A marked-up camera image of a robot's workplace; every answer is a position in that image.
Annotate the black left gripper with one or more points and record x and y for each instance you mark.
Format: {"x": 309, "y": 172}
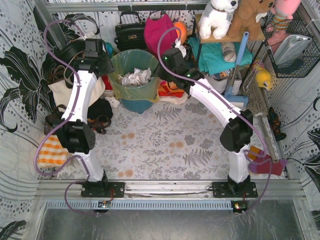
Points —
{"x": 105, "y": 66}

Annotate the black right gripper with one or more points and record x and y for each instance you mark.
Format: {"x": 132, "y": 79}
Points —
{"x": 160, "y": 72}

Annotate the yellow trash bag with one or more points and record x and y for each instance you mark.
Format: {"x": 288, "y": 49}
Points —
{"x": 132, "y": 75}

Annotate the teal plastic trash bin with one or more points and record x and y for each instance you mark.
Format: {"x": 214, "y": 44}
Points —
{"x": 135, "y": 82}

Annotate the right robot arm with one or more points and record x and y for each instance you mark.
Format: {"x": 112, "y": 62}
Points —
{"x": 237, "y": 132}

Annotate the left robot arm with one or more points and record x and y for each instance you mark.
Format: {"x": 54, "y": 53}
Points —
{"x": 73, "y": 131}

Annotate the rainbow striped bag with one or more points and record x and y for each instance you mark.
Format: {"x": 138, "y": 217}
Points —
{"x": 170, "y": 89}

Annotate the crumpled white paper trash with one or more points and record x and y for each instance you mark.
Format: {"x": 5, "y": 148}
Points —
{"x": 138, "y": 78}

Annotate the cream canvas tote bag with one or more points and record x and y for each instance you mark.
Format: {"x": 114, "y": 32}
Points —
{"x": 62, "y": 94}

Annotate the red cloth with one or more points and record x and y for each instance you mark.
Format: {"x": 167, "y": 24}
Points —
{"x": 108, "y": 86}

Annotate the orange plush toy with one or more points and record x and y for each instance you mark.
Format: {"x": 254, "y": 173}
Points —
{"x": 182, "y": 32}

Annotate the teal folded cloth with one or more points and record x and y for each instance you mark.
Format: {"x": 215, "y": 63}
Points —
{"x": 211, "y": 59}

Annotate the black leather handbag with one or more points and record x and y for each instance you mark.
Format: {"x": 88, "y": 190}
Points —
{"x": 130, "y": 36}

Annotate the wooden shelf rack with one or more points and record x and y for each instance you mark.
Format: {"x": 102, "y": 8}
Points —
{"x": 229, "y": 49}

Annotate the white plush dog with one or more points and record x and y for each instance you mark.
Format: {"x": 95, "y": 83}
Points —
{"x": 216, "y": 18}

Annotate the blue lint roller mop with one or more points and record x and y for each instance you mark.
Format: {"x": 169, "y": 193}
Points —
{"x": 237, "y": 100}

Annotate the floral patterned floor mat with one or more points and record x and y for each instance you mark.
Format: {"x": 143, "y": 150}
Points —
{"x": 166, "y": 142}

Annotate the brown teddy bear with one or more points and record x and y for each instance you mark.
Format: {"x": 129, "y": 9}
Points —
{"x": 248, "y": 15}

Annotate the yellow plush duck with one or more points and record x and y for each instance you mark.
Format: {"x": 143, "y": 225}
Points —
{"x": 262, "y": 75}

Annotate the orange checkered towel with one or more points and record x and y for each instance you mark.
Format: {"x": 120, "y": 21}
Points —
{"x": 52, "y": 154}

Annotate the silver foil pouch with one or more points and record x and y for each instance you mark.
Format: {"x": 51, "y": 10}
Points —
{"x": 291, "y": 48}

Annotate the pink plush toy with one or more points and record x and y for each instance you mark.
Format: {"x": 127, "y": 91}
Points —
{"x": 282, "y": 11}

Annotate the purple red sock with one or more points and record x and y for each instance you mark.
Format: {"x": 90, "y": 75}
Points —
{"x": 262, "y": 165}

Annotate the black wire basket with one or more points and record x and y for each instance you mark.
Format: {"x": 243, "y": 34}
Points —
{"x": 304, "y": 64}

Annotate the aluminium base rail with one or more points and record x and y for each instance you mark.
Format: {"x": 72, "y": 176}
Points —
{"x": 167, "y": 195}

